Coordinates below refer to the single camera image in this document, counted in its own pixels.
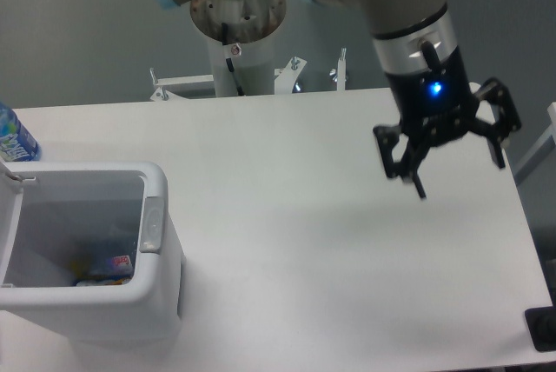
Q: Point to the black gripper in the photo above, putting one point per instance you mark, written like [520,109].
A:
[429,101]

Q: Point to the clear plastic water bottle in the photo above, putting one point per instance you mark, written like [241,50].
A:
[117,240]

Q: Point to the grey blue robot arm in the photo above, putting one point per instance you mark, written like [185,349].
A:
[419,55]

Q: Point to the white open trash can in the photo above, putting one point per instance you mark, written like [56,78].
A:
[49,209]

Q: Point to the black table clamp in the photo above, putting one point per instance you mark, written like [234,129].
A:
[541,325]

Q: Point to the yellow snack package in bin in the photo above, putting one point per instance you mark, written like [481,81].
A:
[98,273]

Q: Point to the blue labelled bottle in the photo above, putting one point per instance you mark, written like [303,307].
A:
[17,144]

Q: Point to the white frame at right edge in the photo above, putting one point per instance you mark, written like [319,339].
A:
[538,152]

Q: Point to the white bracket post with bolt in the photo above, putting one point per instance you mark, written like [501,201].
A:
[339,74]

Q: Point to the white mounting bracket frame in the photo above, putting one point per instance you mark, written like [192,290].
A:
[286,82]

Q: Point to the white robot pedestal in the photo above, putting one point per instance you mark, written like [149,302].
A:
[242,68]

